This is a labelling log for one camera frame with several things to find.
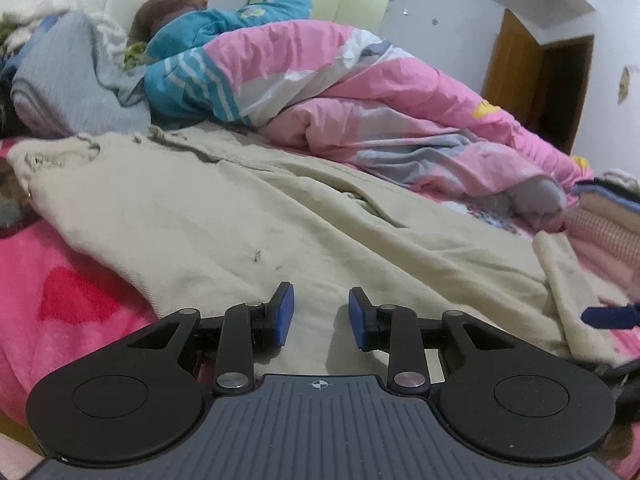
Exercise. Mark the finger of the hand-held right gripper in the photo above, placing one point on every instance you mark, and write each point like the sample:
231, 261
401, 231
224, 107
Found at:
610, 316

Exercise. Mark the beige pants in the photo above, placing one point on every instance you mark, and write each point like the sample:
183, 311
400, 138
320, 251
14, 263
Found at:
250, 210

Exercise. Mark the green patterned cloth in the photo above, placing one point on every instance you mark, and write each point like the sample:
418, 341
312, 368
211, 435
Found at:
135, 55

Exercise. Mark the pink and blue patterned quilt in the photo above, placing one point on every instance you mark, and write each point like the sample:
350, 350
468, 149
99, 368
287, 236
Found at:
350, 85

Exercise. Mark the stack of folded clothes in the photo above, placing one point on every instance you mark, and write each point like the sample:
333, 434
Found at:
610, 220

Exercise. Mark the white fluffy blanket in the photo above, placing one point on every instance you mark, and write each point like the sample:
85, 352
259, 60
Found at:
107, 30

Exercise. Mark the pink floral bed blanket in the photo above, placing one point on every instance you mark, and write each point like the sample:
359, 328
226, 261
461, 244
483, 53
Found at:
75, 300

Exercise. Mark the grey sweatshirt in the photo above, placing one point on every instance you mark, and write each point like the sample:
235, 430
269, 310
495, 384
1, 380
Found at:
70, 85

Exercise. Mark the black garment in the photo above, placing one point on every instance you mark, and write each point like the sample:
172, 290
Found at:
6, 110

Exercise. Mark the wooden door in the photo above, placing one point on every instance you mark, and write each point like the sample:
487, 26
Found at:
510, 70

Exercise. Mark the black smartphone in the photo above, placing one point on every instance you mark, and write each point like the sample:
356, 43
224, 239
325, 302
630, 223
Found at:
12, 221

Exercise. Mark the yellow wall hanging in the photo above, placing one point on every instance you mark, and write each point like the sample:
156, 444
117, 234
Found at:
624, 85

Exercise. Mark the blue cloth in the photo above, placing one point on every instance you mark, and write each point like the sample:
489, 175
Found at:
47, 22

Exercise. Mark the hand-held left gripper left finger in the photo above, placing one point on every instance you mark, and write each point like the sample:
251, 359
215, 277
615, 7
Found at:
284, 312

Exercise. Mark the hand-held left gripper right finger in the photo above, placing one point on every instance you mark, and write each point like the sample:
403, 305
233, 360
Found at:
358, 316

